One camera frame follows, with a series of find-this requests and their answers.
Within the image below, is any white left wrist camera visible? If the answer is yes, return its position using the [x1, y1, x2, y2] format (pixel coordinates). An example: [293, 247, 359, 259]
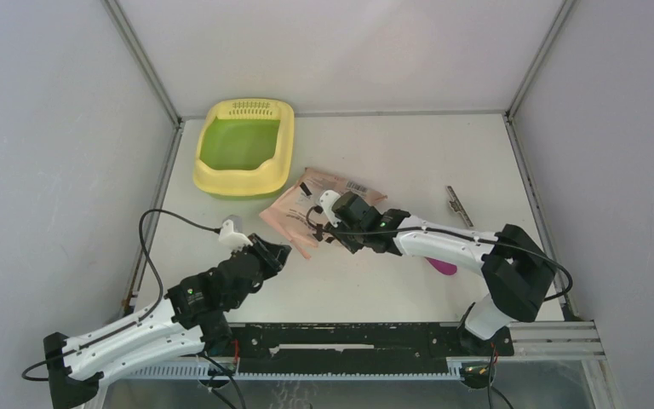
[218, 215, 252, 251]

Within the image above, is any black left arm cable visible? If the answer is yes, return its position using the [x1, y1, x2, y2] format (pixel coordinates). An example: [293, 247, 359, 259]
[20, 209, 250, 409]

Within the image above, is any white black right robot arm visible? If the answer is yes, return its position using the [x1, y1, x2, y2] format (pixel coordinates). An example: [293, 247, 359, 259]
[307, 208, 558, 354]

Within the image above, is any peach cat litter bag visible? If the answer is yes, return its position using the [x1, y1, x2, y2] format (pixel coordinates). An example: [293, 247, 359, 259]
[260, 168, 387, 260]

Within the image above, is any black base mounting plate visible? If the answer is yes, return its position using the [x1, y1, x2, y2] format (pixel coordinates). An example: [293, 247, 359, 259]
[205, 322, 514, 371]

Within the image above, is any magenta plastic scoop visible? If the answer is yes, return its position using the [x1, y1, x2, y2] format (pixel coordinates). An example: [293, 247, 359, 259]
[427, 258, 458, 276]

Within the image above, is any yellow green litter box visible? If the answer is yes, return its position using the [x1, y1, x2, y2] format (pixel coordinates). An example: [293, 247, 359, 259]
[192, 98, 295, 198]

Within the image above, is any aluminium frame rail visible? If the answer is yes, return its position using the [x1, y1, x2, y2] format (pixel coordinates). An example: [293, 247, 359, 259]
[90, 320, 607, 362]

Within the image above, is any white slotted cable duct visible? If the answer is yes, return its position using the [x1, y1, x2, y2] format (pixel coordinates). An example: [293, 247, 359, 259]
[124, 360, 464, 381]

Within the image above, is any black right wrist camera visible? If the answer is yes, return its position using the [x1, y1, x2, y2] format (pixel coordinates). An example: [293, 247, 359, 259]
[317, 190, 380, 228]

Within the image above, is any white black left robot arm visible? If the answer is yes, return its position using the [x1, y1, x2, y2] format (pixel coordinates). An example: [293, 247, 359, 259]
[43, 233, 291, 408]

